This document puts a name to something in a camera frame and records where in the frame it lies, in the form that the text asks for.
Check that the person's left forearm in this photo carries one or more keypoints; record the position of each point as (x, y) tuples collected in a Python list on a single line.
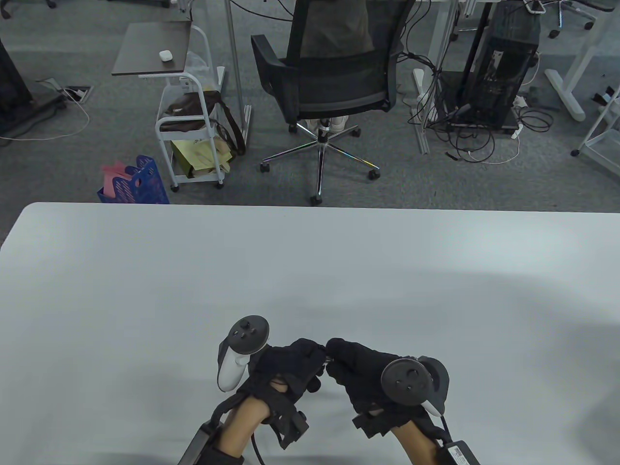
[(240, 426)]

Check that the floor socket box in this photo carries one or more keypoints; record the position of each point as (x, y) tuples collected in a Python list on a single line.
[(77, 94)]

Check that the black wheeled chair base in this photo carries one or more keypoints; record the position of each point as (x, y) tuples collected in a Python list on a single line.
[(553, 33)]

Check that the white earbud case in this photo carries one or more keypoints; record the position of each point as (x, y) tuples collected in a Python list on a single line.
[(166, 55)]

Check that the dark brown side table top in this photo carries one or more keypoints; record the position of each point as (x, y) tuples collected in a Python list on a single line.
[(152, 48)]

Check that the person's right hand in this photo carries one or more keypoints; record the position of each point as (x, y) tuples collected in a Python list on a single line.
[(361, 363)]

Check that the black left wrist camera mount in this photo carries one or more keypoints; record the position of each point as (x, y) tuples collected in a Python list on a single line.
[(292, 428)]

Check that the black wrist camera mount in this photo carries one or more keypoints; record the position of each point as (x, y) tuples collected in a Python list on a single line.
[(370, 425), (292, 428)]

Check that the grey white hand controller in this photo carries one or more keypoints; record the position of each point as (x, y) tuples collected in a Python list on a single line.
[(244, 334), (407, 382)]

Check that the grey white right hand controller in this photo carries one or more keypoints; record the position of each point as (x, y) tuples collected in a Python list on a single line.
[(407, 382)]

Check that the silver metal post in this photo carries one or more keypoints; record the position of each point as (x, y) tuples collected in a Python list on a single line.
[(235, 58)]

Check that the clear plastic bag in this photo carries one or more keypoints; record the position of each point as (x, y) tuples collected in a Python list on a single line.
[(198, 65)]

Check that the white rolling cart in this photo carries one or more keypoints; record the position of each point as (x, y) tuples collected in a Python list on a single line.
[(167, 125)]

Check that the blue plastic basket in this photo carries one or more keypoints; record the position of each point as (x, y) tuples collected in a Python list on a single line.
[(145, 184)]

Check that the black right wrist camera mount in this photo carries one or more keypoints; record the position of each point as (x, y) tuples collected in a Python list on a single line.
[(370, 425)]

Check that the pink paper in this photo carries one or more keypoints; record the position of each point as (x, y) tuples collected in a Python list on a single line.
[(114, 177)]

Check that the grey white left hand controller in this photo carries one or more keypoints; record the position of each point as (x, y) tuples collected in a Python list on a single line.
[(244, 334)]

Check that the black floor stand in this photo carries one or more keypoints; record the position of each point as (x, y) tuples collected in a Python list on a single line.
[(9, 82)]

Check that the person's right forearm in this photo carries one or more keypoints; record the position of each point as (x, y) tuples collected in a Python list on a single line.
[(414, 443)]

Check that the brown bag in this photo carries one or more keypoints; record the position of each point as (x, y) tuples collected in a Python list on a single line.
[(191, 104)]

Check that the yellow paper bag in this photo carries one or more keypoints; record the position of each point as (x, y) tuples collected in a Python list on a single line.
[(193, 155)]

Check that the white desk leg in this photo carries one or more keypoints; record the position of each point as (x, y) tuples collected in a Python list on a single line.
[(443, 29), (564, 92)]

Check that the white power strip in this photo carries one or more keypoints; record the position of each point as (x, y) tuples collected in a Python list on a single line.
[(519, 101)]

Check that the black right forearm sensor box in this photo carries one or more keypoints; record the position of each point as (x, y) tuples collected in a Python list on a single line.
[(462, 453)]

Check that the black mesh office chair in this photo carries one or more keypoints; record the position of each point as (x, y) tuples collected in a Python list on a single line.
[(339, 92)]

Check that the black left forearm sensor box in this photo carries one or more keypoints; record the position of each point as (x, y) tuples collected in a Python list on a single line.
[(198, 443)]

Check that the person's left hand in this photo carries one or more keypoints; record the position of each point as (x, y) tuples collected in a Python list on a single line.
[(286, 361)]

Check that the black computer tower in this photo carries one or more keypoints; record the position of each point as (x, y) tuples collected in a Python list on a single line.
[(503, 63)]

